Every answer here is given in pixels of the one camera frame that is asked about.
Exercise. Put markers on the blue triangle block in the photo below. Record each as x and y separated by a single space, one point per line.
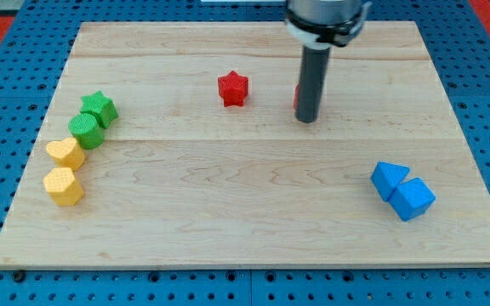
386 176

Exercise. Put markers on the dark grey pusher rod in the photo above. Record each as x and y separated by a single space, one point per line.
313 67

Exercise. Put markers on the yellow hexagon block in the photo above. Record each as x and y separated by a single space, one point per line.
63 187

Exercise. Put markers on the yellow heart block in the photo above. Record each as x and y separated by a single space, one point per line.
66 153

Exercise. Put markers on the green star block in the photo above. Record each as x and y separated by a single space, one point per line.
101 107

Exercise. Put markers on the light wooden board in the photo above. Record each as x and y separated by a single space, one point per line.
182 182

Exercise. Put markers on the blue cube block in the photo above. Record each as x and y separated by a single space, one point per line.
411 199

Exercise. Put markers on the red star block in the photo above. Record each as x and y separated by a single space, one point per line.
233 89

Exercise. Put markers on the green cylinder block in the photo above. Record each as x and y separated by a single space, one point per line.
86 130

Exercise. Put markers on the red block behind rod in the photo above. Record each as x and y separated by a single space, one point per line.
296 97

